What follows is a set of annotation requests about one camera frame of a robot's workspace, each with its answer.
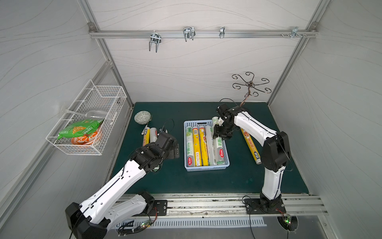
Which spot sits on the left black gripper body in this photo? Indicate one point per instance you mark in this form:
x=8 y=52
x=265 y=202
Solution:
x=172 y=148

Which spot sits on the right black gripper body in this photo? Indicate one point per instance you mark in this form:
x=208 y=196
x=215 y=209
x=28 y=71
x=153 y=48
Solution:
x=220 y=131

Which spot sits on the clear wrap roll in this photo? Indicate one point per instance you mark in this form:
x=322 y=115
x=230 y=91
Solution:
x=218 y=145

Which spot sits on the white wrap roll group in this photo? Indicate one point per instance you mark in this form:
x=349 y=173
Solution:
x=210 y=145

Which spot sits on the white green wrap roll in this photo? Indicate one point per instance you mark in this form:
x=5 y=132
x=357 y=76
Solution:
x=153 y=134
x=190 y=147

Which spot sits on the yellow wrap roll long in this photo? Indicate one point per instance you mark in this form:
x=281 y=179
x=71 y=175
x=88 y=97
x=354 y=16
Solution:
x=197 y=148

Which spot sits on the light blue plastic basket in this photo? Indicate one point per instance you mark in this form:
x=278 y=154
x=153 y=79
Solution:
x=198 y=124

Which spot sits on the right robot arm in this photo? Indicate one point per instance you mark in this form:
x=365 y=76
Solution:
x=275 y=145

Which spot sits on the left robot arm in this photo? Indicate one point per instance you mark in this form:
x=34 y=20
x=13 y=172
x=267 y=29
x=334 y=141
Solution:
x=95 y=216

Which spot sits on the bronze jewelry tree stand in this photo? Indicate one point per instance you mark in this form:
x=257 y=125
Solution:
x=253 y=88

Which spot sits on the orange snack bag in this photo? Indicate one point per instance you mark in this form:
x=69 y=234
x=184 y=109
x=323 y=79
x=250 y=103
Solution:
x=86 y=140

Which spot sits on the green snack bag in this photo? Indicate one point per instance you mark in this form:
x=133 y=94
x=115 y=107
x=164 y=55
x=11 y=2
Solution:
x=80 y=128

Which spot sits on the single metal hook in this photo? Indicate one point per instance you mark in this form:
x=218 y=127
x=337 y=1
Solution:
x=222 y=32

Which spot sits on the double metal hook middle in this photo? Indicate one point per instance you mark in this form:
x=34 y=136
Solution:
x=189 y=33

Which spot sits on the double metal hook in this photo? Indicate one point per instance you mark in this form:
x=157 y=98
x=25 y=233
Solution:
x=155 y=39
x=189 y=33

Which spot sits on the double metal hook left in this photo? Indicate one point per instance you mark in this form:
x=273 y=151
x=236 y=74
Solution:
x=155 y=39

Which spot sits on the metal hook right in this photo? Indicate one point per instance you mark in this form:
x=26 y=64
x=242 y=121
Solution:
x=294 y=34

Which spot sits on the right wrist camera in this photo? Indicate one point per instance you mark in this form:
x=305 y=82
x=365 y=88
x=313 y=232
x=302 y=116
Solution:
x=223 y=111

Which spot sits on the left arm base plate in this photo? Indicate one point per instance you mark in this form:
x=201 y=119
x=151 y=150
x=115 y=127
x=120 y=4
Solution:
x=159 y=208

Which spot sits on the white slotted cable duct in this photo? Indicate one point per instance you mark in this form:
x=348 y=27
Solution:
x=224 y=222

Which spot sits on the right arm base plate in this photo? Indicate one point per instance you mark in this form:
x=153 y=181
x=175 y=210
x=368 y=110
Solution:
x=263 y=205

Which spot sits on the white wire wall basket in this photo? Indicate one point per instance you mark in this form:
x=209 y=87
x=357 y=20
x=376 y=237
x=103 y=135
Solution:
x=93 y=102

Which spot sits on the aluminium front rail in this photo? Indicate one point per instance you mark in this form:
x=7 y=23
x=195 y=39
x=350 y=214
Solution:
x=209 y=205

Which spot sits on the aluminium rail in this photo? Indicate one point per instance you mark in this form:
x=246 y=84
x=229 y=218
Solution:
x=210 y=34
x=209 y=205

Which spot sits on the aluminium top rail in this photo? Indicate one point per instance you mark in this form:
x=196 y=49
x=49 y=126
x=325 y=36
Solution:
x=210 y=34

